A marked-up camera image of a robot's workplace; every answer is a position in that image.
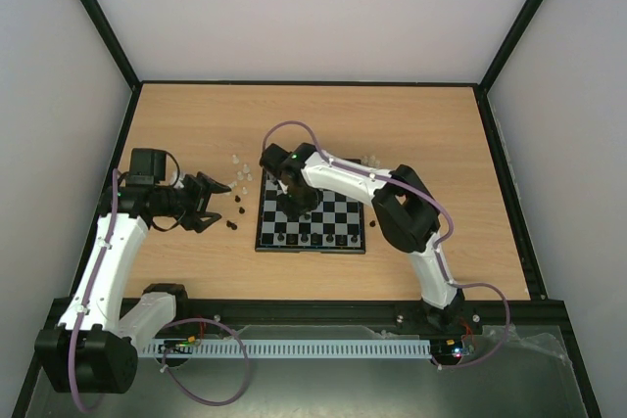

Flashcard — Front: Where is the white slotted cable duct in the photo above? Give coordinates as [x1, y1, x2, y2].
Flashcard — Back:
[168, 339, 432, 359]

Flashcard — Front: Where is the black aluminium frame rail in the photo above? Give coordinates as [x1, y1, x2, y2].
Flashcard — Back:
[44, 298, 573, 338]

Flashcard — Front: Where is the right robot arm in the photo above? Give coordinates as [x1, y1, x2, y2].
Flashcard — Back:
[260, 143, 464, 332]

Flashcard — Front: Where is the black and silver chessboard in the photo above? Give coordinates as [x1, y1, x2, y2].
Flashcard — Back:
[255, 172, 366, 255]

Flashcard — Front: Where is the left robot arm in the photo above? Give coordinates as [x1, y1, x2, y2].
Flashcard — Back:
[34, 148, 230, 395]

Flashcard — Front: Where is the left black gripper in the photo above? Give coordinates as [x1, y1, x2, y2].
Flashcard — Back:
[157, 171, 231, 233]

